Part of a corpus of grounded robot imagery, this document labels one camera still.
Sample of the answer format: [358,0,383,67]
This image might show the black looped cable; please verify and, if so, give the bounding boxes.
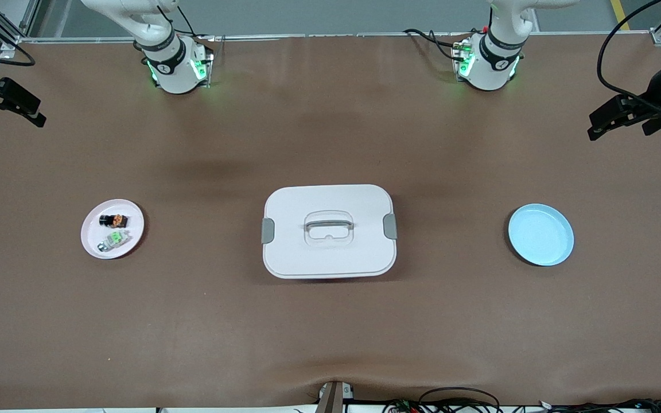
[418,387,501,413]

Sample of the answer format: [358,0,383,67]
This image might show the black right arm base cable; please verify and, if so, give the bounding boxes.
[157,5,216,42]

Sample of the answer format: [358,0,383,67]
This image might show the pink round plate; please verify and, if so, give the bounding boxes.
[80,198,146,260]

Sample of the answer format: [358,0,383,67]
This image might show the white lidded box grey latches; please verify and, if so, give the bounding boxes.
[261,184,398,280]

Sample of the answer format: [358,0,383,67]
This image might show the brown table cover sheet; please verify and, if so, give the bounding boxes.
[0,33,661,411]

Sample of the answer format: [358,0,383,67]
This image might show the black left arm gripper cable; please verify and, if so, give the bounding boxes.
[597,0,661,114]

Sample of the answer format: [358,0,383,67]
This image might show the grey camera stand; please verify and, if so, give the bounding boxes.
[316,380,355,413]

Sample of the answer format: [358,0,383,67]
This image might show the aluminium table edge rail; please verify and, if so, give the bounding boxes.
[21,31,654,44]

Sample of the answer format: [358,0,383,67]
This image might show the black left arm base cable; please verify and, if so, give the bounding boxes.
[403,28,470,61]

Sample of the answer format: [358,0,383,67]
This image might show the light blue round plate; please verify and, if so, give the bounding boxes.
[507,203,575,267]

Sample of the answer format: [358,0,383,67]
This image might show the black arm base cable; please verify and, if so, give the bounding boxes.
[157,5,216,42]
[403,28,470,61]

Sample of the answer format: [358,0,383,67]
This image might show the white and green push-button switch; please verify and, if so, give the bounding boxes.
[97,230,131,253]

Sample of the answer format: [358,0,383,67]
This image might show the bundle of coloured wires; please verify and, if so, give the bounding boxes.
[382,398,661,413]

